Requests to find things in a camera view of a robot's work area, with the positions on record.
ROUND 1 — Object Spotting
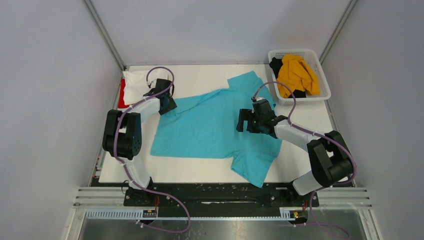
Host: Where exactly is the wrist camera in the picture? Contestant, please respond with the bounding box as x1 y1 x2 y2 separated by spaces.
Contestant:
146 81 156 92
251 97 268 105

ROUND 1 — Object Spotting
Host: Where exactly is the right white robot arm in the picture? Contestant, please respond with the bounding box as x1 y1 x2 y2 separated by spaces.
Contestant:
236 99 356 206

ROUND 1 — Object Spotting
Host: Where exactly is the turquoise t-shirt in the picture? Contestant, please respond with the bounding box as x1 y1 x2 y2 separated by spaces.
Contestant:
150 71 282 188

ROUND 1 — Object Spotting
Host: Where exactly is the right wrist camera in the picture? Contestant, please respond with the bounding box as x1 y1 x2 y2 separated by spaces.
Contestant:
251 97 268 105

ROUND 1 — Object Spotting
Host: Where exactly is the black garment in basket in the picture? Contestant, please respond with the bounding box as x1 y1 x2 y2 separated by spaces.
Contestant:
269 57 306 98

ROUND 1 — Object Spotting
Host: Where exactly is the orange t-shirt in basket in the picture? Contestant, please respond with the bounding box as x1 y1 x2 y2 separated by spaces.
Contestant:
276 54 321 99

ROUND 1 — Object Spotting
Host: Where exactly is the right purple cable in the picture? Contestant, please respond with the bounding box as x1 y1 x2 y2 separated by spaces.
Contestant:
251 81 358 240

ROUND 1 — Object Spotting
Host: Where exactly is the white folded t-shirt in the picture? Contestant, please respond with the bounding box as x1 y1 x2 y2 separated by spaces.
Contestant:
123 69 169 105

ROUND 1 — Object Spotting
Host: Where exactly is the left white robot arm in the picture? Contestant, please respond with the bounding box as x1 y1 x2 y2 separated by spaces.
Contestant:
102 78 177 206

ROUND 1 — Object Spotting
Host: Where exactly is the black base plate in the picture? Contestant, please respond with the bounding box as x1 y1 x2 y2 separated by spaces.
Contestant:
123 182 320 216

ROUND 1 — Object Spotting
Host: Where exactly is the white slotted cable duct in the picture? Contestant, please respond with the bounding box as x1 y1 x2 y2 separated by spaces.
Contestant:
85 207 296 221

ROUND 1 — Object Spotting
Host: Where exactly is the aluminium frame rail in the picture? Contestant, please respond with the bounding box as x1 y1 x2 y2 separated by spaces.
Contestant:
73 186 126 207

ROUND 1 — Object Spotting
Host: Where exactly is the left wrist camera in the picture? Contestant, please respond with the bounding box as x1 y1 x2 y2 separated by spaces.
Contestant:
146 81 156 92

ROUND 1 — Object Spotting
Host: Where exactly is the red folded t-shirt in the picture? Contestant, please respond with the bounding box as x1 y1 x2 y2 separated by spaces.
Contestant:
117 78 129 109

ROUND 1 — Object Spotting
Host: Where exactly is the white plastic laundry basket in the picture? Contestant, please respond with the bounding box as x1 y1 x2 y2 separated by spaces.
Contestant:
268 48 331 106

